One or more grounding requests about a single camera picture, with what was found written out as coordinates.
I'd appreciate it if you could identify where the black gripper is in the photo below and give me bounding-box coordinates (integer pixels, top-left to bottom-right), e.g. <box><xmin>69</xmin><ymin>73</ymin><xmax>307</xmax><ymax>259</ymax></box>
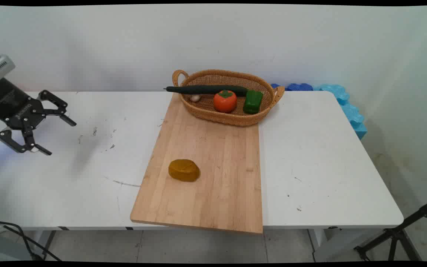
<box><xmin>0</xmin><ymin>78</ymin><xmax>77</xmax><ymax>156</ymax></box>

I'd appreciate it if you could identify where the green toy bell pepper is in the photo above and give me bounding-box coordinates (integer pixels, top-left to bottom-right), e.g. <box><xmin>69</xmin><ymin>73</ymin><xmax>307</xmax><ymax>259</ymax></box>
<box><xmin>243</xmin><ymin>90</ymin><xmax>264</xmax><ymax>115</ymax></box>

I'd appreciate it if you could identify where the black tripod stand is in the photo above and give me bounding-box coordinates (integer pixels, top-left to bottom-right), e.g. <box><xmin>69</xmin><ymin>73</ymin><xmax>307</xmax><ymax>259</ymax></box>
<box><xmin>353</xmin><ymin>197</ymin><xmax>427</xmax><ymax>262</ymax></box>

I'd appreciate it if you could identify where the black floor cable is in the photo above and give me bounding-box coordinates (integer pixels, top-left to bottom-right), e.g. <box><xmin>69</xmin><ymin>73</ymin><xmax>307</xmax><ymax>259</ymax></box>
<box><xmin>0</xmin><ymin>218</ymin><xmax>63</xmax><ymax>261</ymax></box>

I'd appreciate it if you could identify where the dark green toy cucumber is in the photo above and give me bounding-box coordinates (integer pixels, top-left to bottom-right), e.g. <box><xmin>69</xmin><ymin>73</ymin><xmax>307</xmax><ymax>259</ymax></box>
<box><xmin>164</xmin><ymin>85</ymin><xmax>249</xmax><ymax>98</ymax></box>

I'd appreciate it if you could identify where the wooden cutting board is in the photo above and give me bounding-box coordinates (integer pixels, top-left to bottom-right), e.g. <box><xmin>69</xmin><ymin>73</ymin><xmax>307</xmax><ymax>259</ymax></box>
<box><xmin>130</xmin><ymin>93</ymin><xmax>264</xmax><ymax>234</ymax></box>

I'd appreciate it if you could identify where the orange toy persimmon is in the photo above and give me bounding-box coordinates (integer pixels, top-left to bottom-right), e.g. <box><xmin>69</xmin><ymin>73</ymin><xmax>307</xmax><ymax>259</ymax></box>
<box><xmin>213</xmin><ymin>90</ymin><xmax>238</xmax><ymax>113</ymax></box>

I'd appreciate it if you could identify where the light blue foam piece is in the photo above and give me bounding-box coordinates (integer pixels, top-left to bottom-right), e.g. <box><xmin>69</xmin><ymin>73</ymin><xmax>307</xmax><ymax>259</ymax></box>
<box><xmin>313</xmin><ymin>84</ymin><xmax>368</xmax><ymax>141</ymax></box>

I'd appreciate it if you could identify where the white table leg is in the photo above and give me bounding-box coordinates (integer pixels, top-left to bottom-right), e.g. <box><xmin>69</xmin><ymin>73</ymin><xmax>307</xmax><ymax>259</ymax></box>
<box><xmin>307</xmin><ymin>228</ymin><xmax>328</xmax><ymax>250</ymax></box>

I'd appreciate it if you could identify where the dark blue foam piece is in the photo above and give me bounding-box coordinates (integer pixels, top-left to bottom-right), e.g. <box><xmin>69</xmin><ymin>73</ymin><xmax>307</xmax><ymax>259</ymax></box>
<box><xmin>271</xmin><ymin>83</ymin><xmax>314</xmax><ymax>92</ymax></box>

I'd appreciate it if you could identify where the yellow-brown toy potato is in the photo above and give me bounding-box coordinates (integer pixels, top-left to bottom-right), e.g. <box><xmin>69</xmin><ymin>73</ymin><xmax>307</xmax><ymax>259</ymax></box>
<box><xmin>168</xmin><ymin>159</ymin><xmax>201</xmax><ymax>182</ymax></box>

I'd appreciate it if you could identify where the black metal table leg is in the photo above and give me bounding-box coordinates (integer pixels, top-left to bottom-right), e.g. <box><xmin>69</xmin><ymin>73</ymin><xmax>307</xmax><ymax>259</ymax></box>
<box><xmin>42</xmin><ymin>230</ymin><xmax>57</xmax><ymax>261</ymax></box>

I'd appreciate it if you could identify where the woven wicker basket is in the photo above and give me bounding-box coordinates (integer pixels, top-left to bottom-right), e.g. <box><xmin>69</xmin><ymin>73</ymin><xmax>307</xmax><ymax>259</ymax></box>
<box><xmin>172</xmin><ymin>69</ymin><xmax>285</xmax><ymax>127</ymax></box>

